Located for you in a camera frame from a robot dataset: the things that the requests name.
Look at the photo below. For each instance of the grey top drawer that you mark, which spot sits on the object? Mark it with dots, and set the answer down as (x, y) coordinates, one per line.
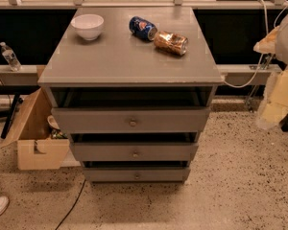
(106, 120)

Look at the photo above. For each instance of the open cardboard box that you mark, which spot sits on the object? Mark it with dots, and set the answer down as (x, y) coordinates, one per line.
(35, 148)

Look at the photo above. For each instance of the metal stand pole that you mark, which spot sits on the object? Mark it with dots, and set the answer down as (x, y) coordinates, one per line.
(262, 71)

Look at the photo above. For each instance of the clear plastic water bottle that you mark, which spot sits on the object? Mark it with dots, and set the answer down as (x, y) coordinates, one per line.
(10, 57)

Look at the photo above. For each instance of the blue pepsi can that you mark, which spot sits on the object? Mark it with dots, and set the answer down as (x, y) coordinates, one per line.
(142, 28)

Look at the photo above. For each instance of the black leaning bar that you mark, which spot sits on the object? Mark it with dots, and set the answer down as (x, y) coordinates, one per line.
(8, 122)

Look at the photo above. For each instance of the white ceramic bowl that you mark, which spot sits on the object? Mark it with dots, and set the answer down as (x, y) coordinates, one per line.
(88, 26)

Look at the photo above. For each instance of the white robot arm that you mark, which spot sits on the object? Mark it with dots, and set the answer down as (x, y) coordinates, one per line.
(274, 107)

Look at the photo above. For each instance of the grey drawer cabinet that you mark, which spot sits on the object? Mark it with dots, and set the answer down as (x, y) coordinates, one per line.
(120, 71)

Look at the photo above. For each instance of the grey drawer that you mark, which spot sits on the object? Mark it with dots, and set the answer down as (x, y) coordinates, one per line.
(106, 120)
(132, 175)
(134, 151)

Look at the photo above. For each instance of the crushed gold can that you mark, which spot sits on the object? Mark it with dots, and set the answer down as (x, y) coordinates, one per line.
(171, 42)

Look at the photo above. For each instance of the grey bottom drawer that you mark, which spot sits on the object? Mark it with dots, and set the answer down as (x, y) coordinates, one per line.
(132, 175)

